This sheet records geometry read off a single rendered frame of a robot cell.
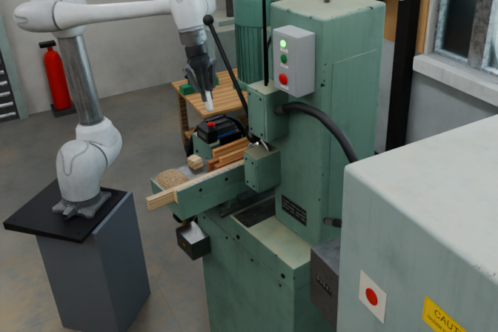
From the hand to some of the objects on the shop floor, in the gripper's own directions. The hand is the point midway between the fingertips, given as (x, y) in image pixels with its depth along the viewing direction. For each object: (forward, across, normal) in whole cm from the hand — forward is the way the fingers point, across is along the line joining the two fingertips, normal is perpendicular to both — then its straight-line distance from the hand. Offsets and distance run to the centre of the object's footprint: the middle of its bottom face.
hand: (207, 101), depth 191 cm
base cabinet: (+115, +11, 0) cm, 115 cm away
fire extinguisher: (+35, +20, +296) cm, 299 cm away
